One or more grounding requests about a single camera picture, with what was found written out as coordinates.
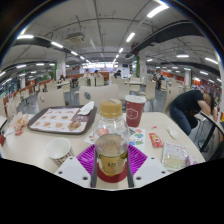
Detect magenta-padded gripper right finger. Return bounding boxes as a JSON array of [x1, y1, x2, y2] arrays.
[[126, 143, 168, 189]]

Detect ceiling air conditioner unit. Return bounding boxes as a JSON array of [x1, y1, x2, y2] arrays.
[[64, 31, 86, 44]]

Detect white neighbouring table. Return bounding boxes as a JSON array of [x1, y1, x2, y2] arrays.
[[199, 111, 224, 134]]

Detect white patterned mug, gold handle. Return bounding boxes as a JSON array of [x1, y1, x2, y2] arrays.
[[45, 137, 75, 168]]

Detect colourful sticker sheet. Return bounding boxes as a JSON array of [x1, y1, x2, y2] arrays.
[[83, 126, 147, 154]]

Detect beige canteen chairs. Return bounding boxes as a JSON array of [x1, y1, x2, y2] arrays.
[[0, 74, 201, 114]]

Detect clear plastic packet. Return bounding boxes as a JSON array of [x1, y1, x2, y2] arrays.
[[161, 142, 189, 172]]

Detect white crumpled wrapper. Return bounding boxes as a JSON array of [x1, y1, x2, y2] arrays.
[[166, 125, 179, 140]]

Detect small red sauce packet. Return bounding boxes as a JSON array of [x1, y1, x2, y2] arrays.
[[148, 132, 164, 148]]

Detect white paper napkin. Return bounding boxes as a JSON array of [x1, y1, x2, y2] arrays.
[[77, 100, 95, 116]]

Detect brown food tray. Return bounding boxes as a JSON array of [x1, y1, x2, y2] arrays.
[[27, 105, 98, 135]]

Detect ceiling strip lights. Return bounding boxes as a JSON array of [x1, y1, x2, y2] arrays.
[[0, 3, 219, 84]]

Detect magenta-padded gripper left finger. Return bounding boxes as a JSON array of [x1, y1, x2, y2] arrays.
[[54, 143, 98, 189]]

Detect red paper cup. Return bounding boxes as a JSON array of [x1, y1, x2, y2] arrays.
[[124, 94, 147, 128]]

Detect clear bottle with yellow drink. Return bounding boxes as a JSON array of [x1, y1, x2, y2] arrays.
[[93, 98, 130, 178]]

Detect clear plastic food bag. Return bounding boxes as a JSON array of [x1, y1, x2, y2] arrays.
[[11, 111, 30, 136]]

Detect pink printed table label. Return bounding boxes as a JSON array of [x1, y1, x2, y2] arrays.
[[184, 154, 201, 167]]

